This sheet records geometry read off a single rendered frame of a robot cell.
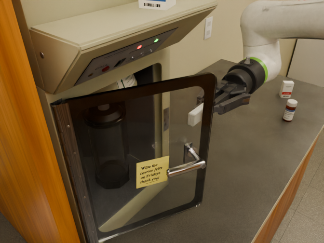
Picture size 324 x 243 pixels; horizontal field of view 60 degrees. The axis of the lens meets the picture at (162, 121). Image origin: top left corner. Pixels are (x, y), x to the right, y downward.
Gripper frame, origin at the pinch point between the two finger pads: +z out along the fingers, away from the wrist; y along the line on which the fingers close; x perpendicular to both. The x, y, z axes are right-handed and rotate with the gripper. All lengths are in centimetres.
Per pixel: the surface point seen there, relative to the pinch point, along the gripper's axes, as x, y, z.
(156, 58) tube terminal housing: -10.2, -11.5, 1.0
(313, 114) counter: 34, 13, -77
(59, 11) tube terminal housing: -24.3, -11.5, 22.7
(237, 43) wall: 32, -55, -136
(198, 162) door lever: 7.0, 5.4, 7.1
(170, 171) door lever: 7.1, 2.3, 12.9
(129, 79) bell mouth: -6.4, -14.3, 7.0
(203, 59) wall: 30, -55, -91
